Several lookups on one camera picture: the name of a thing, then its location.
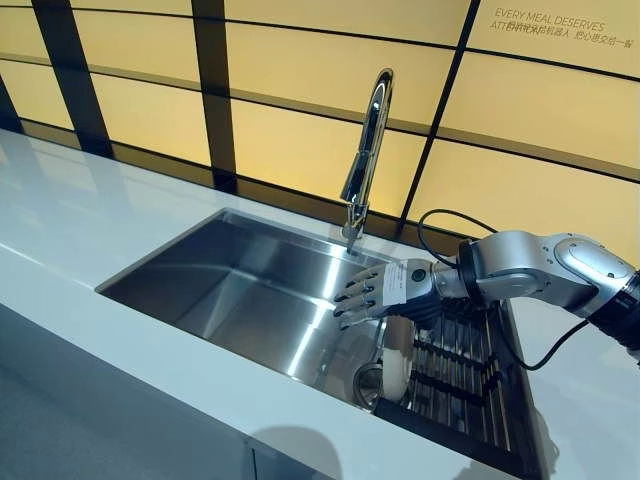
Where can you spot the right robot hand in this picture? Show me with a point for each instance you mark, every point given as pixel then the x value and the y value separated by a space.
pixel 400 290

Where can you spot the round steel sink strainer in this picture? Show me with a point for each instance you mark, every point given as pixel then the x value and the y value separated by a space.
pixel 367 385

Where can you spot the chrome gooseneck kitchen faucet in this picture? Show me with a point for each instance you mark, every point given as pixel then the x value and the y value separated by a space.
pixel 367 150

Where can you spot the beige ceramic plate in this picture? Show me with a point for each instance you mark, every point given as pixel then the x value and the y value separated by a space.
pixel 398 365

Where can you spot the black dish drying rack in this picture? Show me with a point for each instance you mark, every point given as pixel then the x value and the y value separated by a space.
pixel 465 380

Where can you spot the stainless steel sink basin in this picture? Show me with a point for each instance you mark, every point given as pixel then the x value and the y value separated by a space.
pixel 240 285

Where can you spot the white cabinet door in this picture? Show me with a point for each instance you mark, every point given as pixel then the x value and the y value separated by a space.
pixel 100 400
pixel 265 467

